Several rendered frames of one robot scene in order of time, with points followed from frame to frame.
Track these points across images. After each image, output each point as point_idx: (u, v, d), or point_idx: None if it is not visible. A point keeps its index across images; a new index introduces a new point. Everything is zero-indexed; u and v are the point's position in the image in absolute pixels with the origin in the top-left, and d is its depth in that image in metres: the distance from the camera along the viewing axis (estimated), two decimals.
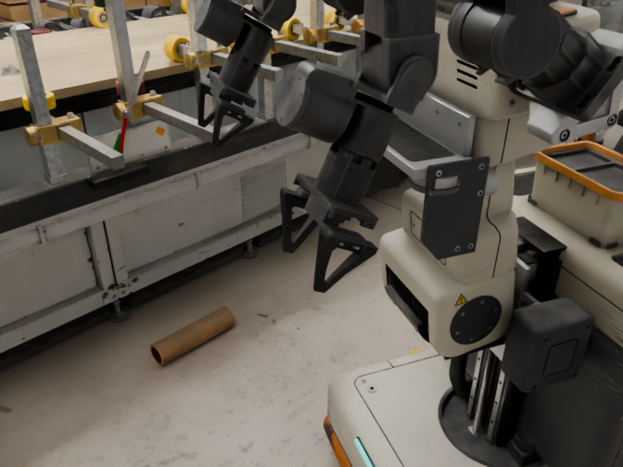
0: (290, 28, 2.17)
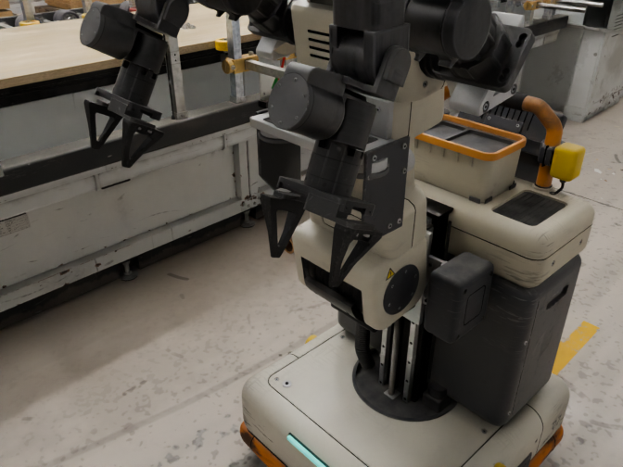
0: None
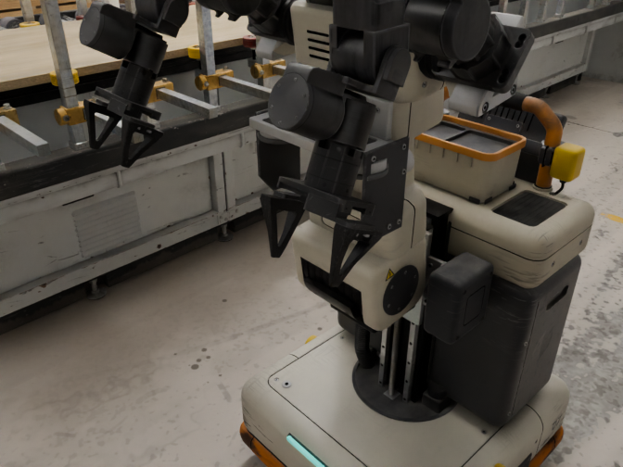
0: None
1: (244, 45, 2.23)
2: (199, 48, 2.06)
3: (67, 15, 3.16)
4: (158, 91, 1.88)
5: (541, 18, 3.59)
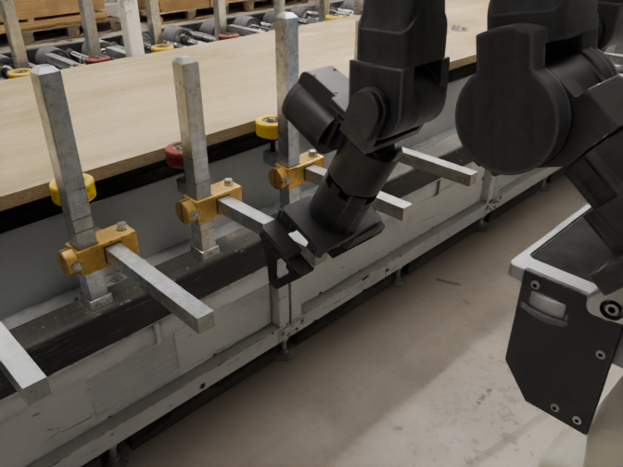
0: None
1: None
2: (274, 123, 1.37)
3: (71, 47, 2.47)
4: (221, 203, 1.19)
5: None
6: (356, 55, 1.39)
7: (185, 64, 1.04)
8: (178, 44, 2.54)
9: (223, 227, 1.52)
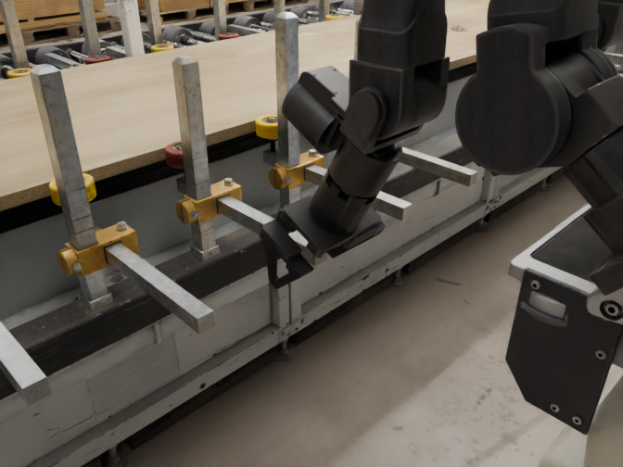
0: None
1: None
2: (274, 123, 1.37)
3: (71, 47, 2.47)
4: (221, 203, 1.19)
5: None
6: (356, 55, 1.39)
7: (185, 64, 1.04)
8: (178, 44, 2.54)
9: (223, 227, 1.52)
